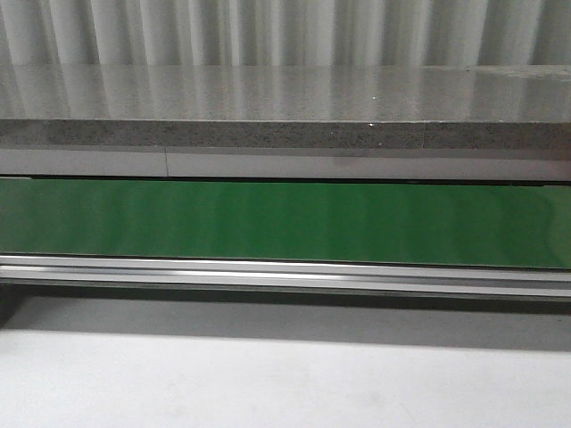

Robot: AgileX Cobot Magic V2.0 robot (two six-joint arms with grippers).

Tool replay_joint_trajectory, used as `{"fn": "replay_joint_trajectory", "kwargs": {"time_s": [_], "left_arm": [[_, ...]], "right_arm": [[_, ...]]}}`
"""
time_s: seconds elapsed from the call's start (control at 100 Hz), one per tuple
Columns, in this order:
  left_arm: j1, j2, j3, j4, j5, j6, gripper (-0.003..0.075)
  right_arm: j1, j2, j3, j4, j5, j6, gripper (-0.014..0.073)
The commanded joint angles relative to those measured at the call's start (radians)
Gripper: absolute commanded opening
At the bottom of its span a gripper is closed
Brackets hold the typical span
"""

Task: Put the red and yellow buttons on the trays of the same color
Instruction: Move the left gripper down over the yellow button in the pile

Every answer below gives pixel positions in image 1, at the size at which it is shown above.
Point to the grey granite counter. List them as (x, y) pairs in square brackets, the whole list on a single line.
[(482, 108)]

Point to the green conveyor belt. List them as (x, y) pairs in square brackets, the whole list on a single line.
[(515, 226)]

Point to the white pleated curtain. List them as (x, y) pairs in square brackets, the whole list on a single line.
[(276, 33)]

